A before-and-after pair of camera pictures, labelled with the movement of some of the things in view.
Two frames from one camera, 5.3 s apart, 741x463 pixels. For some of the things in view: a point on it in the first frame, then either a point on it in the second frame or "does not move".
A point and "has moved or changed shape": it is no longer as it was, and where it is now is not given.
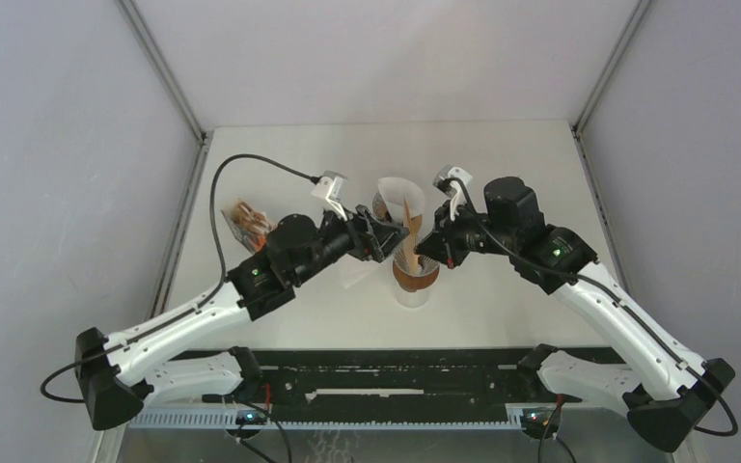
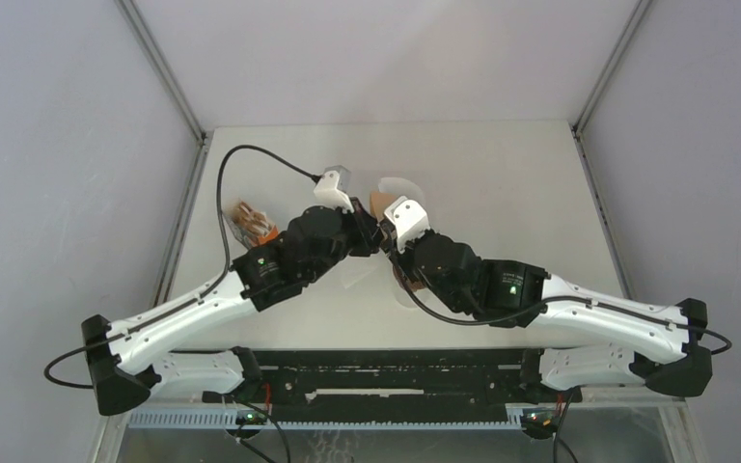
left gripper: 372,239 does not move
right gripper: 441,244 to 398,258
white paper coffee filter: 394,190 does not move
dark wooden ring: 414,282 does not move
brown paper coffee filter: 410,239 has moved or changed shape
